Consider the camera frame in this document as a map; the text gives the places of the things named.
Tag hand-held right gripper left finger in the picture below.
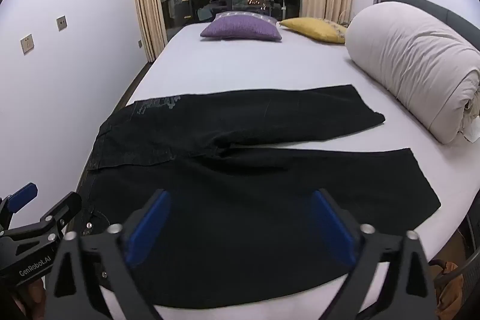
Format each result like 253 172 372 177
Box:
45 189 173 320

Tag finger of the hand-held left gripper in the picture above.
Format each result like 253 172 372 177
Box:
5 192 82 249
0 183 39 227

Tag purple pillow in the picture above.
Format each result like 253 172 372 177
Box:
200 14 283 42

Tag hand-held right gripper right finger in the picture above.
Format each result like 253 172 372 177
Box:
310 188 437 320

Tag dark grey headboard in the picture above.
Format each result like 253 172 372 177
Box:
379 0 480 51

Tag person's left hand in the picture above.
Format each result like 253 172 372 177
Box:
11 277 47 320

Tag yellow pillow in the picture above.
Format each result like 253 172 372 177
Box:
278 17 349 44

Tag white bed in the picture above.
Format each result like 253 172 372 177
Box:
75 18 480 320

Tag rolled white duvet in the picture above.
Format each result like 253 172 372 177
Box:
344 3 480 145

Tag black pants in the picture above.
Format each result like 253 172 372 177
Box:
77 84 442 309

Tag orange cloth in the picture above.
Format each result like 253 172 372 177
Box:
429 260 466 320

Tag black chair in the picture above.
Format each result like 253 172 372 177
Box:
431 208 480 320

